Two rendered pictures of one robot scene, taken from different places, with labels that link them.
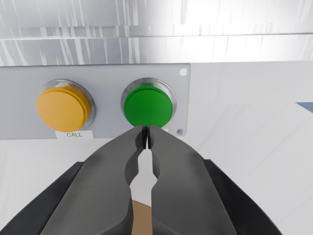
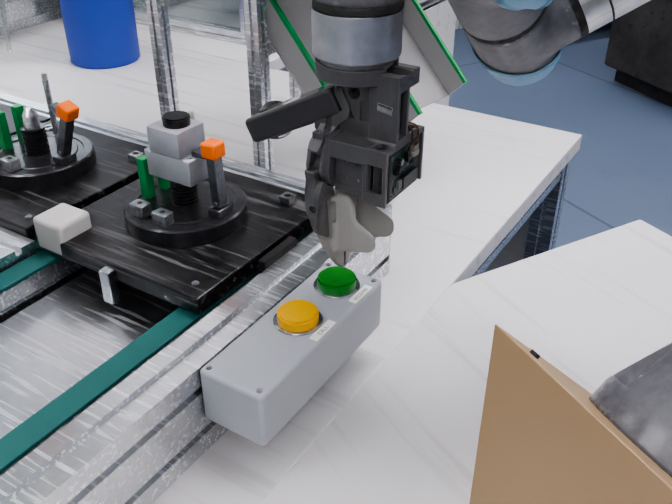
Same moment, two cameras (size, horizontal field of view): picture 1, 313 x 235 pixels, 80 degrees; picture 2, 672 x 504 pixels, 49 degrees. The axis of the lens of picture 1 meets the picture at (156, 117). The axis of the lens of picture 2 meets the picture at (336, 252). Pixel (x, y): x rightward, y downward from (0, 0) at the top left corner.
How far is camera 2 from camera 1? 73 cm
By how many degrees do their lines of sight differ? 75
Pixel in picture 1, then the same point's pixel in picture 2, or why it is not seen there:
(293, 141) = (509, 292)
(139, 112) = (333, 279)
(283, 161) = (541, 303)
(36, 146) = not seen: outside the picture
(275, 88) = (425, 290)
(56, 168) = not seen: outside the picture
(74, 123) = (311, 309)
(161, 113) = (344, 271)
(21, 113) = (277, 346)
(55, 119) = (299, 315)
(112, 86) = (307, 293)
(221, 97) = (406, 323)
